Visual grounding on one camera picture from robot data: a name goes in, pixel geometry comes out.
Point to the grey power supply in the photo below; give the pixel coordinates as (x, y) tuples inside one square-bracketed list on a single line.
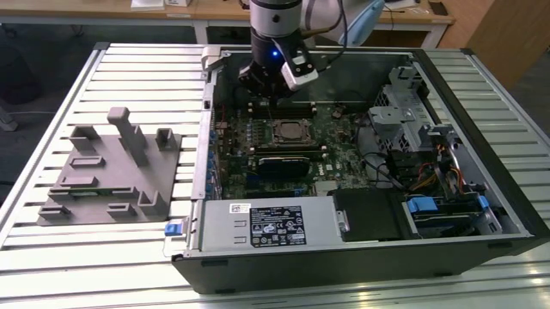
[(223, 231)]

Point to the RAM slot white clips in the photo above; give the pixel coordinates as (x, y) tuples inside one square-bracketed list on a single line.
[(292, 150), (296, 104), (296, 111)]

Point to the small white box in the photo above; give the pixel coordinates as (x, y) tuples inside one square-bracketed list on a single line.
[(176, 2)]

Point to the silver drive cage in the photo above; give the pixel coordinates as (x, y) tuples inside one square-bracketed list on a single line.
[(388, 116)]

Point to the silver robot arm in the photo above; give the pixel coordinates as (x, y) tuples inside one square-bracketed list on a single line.
[(275, 19)]

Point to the CPU socket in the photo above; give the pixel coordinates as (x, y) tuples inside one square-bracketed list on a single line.
[(292, 141)]

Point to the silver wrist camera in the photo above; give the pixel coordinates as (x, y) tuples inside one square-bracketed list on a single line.
[(300, 75)]

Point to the grey furniture foot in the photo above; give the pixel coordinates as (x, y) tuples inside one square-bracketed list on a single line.
[(5, 122)]

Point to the blue disk carrier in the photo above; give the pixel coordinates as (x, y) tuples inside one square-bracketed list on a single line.
[(418, 206)]

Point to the black plastic shroud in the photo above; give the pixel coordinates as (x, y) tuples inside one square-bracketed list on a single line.
[(369, 215)]

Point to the metal locking lever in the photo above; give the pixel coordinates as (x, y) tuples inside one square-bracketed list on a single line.
[(269, 115)]

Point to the blue latch tab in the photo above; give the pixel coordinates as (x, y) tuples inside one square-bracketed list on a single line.
[(171, 229)]

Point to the white paper box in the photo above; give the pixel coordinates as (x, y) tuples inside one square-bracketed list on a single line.
[(145, 4)]

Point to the round coin battery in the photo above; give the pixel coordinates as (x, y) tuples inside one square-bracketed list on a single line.
[(336, 112)]

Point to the black PC case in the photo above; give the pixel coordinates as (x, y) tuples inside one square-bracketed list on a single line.
[(343, 273)]

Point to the wooden desk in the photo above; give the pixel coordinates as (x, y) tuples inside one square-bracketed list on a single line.
[(64, 11)]

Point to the silver chipset heatsink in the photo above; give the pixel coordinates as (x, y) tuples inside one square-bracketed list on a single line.
[(327, 187)]

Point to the wooden cabinet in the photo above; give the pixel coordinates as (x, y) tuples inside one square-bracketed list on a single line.
[(507, 32)]

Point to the green motherboard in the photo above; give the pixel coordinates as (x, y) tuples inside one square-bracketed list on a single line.
[(343, 167)]

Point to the grey parts rack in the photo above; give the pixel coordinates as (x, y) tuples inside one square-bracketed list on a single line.
[(110, 180)]

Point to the black graphics card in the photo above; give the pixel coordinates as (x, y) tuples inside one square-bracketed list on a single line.
[(280, 167)]

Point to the small dark box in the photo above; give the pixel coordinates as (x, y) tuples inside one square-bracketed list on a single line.
[(438, 8)]

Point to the black round bin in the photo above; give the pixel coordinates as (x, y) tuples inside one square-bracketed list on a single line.
[(21, 74)]

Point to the silver CPU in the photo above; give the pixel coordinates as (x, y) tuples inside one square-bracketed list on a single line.
[(292, 131)]

